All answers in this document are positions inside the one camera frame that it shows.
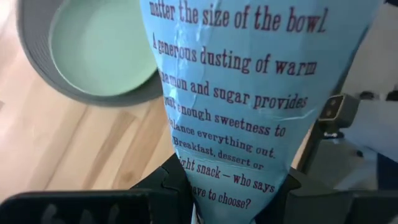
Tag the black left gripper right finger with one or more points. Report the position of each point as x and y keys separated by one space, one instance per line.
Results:
x=276 y=208

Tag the grey round woven placemat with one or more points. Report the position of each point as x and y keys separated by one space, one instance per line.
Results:
x=34 y=56

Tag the blue cinnamon squares cereal box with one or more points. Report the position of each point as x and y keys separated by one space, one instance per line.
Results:
x=248 y=93

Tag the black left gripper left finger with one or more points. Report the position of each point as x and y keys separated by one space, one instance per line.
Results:
x=171 y=193

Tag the pale green plate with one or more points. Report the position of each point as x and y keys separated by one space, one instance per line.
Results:
x=99 y=46

